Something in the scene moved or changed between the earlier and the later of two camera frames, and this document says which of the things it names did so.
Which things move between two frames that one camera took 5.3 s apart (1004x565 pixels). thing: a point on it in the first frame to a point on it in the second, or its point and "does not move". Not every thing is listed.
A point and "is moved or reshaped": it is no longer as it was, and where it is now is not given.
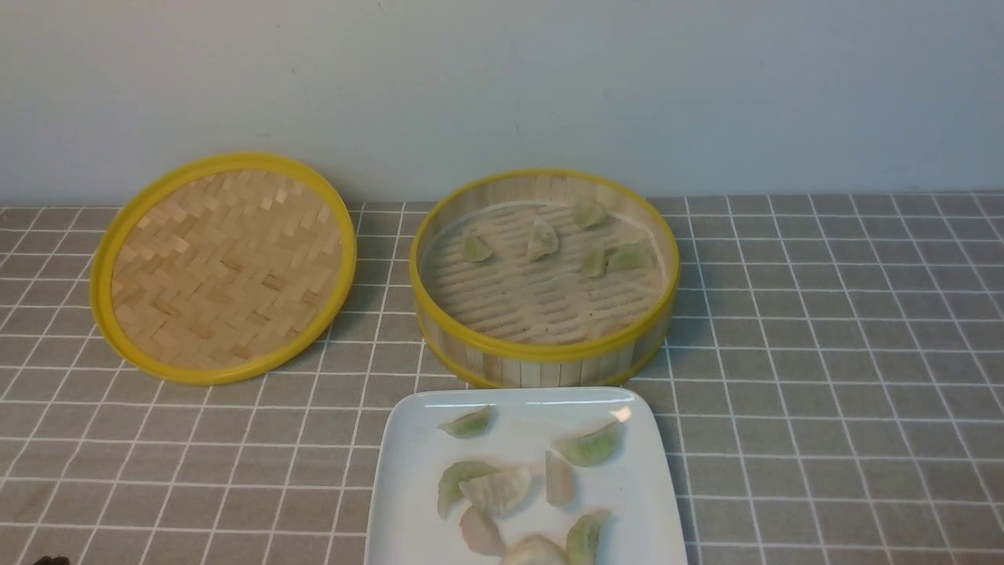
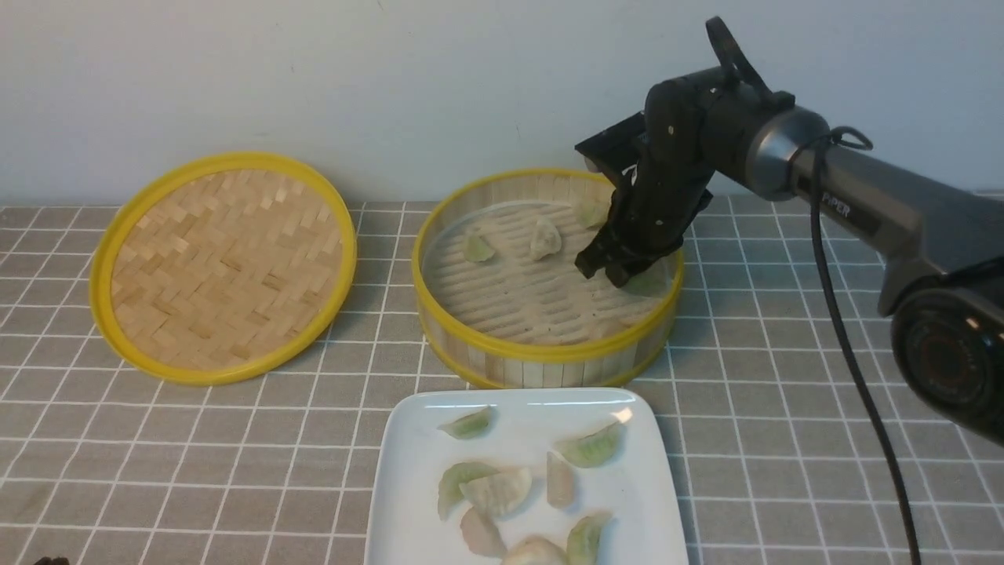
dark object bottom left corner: x=48 y=560 does not move
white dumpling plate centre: x=500 y=491 does not move
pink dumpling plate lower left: x=480 y=533 does not move
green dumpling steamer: x=628 y=256 is moved or reshaped
